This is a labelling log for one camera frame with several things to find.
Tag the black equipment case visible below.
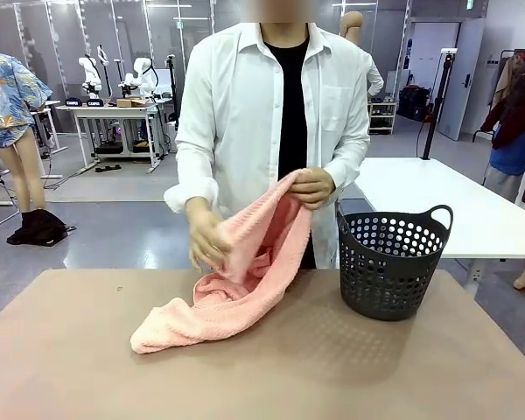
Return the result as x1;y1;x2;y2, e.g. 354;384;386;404
397;86;432;122

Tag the white desk with robots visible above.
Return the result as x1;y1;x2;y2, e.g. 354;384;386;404
67;98;176;175

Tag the dark grey perforated laundry basket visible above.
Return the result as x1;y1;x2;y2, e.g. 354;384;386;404
335;204;455;323

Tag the person's right forearm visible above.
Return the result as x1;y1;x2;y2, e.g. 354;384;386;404
184;194;220;220

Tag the white shelf unit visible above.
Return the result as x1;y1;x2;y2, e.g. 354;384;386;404
367;98;399;136

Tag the person in white shirt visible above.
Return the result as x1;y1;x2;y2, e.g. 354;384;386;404
163;0;372;270

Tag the pink terry towel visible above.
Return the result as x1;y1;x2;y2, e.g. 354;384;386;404
129;168;329;355

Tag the white table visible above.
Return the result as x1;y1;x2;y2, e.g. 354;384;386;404
352;156;525;281

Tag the person's right hand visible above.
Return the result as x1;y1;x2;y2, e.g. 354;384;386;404
186;208;235;275

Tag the person's left hand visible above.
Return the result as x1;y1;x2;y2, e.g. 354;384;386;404
290;167;336;211

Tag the grey door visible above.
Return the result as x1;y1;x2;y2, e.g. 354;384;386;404
437;17;485;141

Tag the black clothes pile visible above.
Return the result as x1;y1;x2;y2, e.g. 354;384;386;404
6;208;71;247

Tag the beige mannequin in white shirt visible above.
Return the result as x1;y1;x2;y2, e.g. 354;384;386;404
339;10;385;100

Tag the black tripod pole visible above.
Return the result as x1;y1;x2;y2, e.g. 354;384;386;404
421;48;456;161

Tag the mannequin in floral shirt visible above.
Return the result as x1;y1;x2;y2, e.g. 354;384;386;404
0;17;53;215

